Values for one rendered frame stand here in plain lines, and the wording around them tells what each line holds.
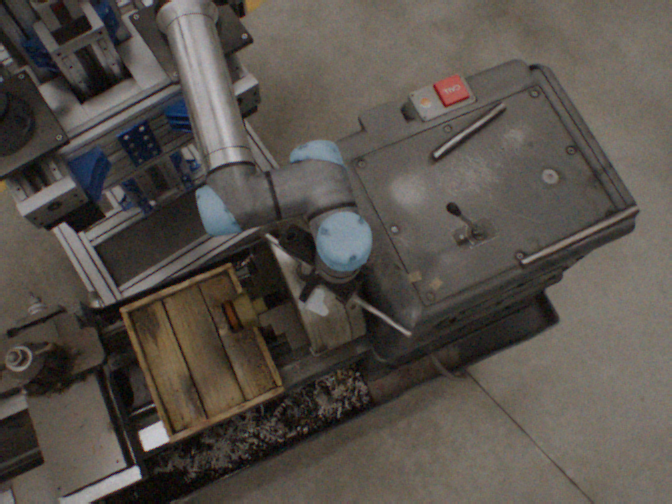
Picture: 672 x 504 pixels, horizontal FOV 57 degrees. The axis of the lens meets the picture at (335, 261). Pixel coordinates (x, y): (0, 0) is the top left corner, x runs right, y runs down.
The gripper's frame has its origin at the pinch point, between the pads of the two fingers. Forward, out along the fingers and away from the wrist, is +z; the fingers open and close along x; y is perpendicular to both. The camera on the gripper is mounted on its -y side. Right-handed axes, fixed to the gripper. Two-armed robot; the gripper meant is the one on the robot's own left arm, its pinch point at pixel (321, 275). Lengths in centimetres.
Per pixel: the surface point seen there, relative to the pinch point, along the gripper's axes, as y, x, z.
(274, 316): -4.4, -10.0, 19.5
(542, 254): 32.8, 30.1, 1.2
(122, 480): -11, -59, 36
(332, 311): 5.5, -2.9, 9.9
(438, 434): 63, -1, 125
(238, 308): -11.6, -13.3, 18.5
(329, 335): 7.8, -6.8, 14.1
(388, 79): -39, 117, 140
